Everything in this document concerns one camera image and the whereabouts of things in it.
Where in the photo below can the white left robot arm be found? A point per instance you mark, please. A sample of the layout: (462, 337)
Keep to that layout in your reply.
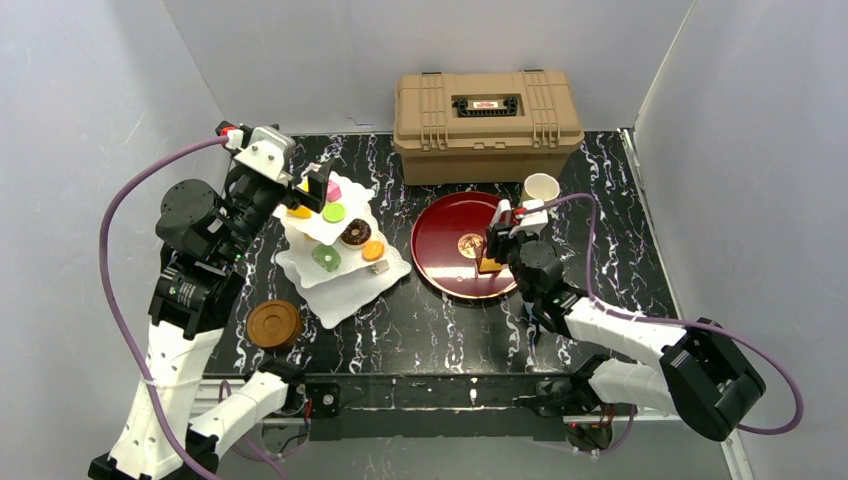
(204, 235)

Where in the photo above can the brown wooden coaster stack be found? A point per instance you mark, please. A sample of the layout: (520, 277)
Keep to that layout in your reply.
(274, 325)

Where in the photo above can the pink cake with cherry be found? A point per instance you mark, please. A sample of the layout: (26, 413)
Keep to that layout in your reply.
(334, 192)

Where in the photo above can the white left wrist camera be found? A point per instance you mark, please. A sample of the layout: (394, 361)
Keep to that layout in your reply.
(263, 150)

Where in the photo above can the white three-tier dessert stand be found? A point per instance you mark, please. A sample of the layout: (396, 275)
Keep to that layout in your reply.
(335, 296)

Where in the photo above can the orange round cookie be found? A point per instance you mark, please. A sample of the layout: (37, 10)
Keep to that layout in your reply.
(373, 250)

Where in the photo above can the orange square cake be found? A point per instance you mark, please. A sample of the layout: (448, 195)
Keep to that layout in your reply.
(488, 266)

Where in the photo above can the tan plastic toolbox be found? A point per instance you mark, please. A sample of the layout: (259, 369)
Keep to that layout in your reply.
(484, 128)

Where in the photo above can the yellow cake slice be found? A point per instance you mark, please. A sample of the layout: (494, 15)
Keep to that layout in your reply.
(300, 213)

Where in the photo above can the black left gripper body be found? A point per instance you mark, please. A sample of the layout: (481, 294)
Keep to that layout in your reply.
(291, 196)

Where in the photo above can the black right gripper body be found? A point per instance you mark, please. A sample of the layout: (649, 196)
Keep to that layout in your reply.
(499, 240)

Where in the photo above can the pale green ceramic mug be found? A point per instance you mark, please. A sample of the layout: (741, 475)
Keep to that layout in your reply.
(540, 186)

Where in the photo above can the green swirl roll cake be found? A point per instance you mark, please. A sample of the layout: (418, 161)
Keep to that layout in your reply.
(327, 257)

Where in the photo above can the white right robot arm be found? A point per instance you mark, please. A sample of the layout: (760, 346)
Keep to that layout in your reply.
(692, 372)

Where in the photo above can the chocolate glazed donut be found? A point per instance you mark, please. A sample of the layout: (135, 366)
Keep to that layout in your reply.
(356, 234)

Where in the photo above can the black base frame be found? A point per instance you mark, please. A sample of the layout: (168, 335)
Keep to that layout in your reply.
(349, 406)

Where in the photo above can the red round tray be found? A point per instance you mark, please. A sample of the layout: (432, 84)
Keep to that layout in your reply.
(445, 241)

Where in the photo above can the green round macaron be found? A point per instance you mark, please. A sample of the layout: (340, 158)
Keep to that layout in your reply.
(334, 212)

